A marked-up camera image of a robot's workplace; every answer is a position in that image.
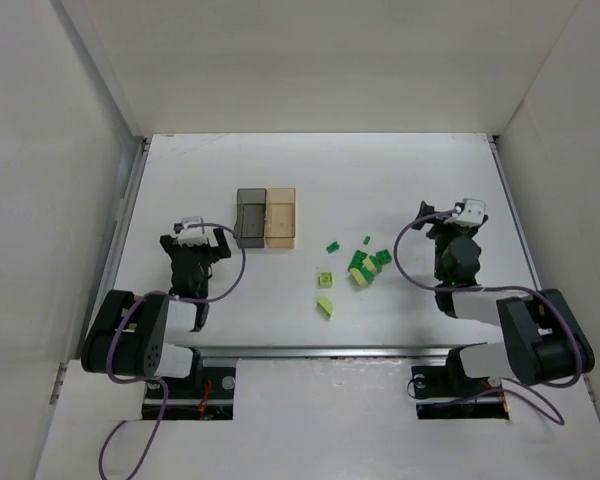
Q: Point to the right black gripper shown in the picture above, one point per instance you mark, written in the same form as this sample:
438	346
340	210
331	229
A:
450	230

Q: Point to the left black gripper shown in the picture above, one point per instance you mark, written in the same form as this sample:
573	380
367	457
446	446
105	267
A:
193	248

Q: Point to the dark green 2x2 lego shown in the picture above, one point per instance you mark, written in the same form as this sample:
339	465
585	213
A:
384	256

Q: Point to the dark green 2x4 lego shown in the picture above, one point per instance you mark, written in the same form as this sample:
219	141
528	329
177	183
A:
357	261

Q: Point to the small dark green curved lego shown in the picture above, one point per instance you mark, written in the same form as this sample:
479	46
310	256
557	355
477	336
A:
333	247

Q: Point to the light green 2x2 lego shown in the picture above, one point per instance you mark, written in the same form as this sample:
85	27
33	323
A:
325	279

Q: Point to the light green sloped lego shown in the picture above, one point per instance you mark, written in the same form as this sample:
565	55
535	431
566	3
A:
325	306

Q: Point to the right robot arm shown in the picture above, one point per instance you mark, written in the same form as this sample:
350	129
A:
541	339

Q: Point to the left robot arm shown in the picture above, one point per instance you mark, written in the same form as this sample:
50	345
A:
127	337

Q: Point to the smoky grey plastic container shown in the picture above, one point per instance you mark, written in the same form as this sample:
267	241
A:
250	217

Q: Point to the amber plastic container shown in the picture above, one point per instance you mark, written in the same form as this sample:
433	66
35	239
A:
280	218

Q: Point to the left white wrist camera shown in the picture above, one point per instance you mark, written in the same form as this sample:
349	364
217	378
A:
190	232

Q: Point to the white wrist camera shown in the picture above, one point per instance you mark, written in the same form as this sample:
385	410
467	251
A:
465	211
190	232

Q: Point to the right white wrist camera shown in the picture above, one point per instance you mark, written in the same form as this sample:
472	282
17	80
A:
465	211

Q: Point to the aluminium rail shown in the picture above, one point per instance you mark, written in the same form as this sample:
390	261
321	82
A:
270	352

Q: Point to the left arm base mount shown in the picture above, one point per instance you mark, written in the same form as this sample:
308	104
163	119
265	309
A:
206	395

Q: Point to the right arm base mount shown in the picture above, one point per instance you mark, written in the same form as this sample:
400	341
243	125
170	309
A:
441	395

